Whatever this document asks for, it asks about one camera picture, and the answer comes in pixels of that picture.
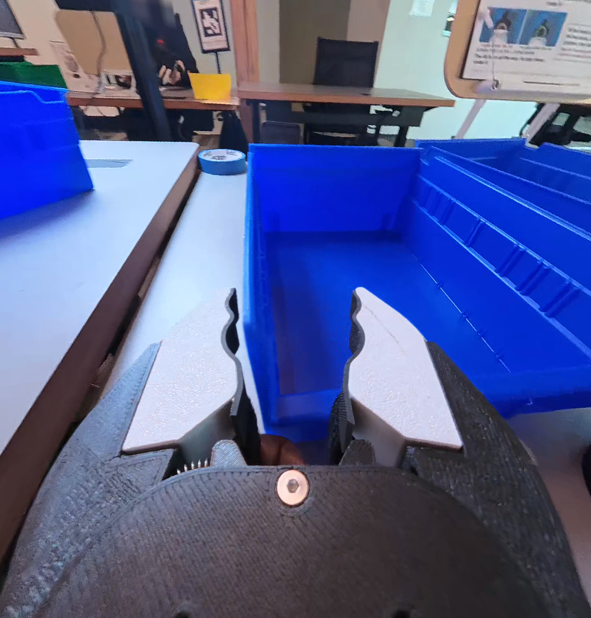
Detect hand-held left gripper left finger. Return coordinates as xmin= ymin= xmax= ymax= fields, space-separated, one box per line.
xmin=122 ymin=288 xmax=248 ymax=455

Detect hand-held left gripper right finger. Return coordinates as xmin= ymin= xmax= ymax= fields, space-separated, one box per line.
xmin=341 ymin=287 xmax=464 ymax=466

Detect blue plastic bin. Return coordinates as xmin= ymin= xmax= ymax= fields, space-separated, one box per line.
xmin=243 ymin=142 xmax=591 ymax=442
xmin=0 ymin=80 xmax=94 ymax=225
xmin=415 ymin=136 xmax=591 ymax=235

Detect person's left hand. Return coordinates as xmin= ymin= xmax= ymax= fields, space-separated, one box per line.
xmin=259 ymin=435 xmax=306 ymax=466

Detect blue tape roll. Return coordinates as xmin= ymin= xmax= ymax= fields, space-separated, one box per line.
xmin=198 ymin=149 xmax=248 ymax=176

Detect grey power adapter box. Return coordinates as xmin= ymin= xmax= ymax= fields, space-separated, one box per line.
xmin=262 ymin=121 xmax=303 ymax=145

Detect long wooden table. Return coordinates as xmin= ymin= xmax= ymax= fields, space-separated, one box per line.
xmin=0 ymin=46 xmax=240 ymax=113

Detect yellow plastic bin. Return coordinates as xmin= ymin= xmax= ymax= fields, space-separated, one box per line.
xmin=188 ymin=72 xmax=232 ymax=100

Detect wood edged table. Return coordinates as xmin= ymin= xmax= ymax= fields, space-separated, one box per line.
xmin=237 ymin=81 xmax=456 ymax=146

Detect black office chair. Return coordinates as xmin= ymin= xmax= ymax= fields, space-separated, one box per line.
xmin=520 ymin=104 xmax=591 ymax=146
xmin=304 ymin=38 xmax=380 ymax=145

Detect wooden instruction board stand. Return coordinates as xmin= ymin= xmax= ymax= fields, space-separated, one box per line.
xmin=444 ymin=0 xmax=591 ymax=142

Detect green plastic bin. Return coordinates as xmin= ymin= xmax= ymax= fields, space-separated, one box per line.
xmin=0 ymin=62 xmax=68 ymax=90

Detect cardboard sheet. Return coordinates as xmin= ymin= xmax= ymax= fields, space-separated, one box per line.
xmin=56 ymin=10 xmax=132 ymax=78

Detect black and white marker sign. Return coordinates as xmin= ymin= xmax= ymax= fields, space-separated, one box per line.
xmin=191 ymin=0 xmax=231 ymax=74

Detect grey tablet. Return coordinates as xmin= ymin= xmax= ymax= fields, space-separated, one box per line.
xmin=0 ymin=0 xmax=24 ymax=40

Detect wooden post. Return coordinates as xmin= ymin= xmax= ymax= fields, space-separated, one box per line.
xmin=230 ymin=0 xmax=261 ymax=142

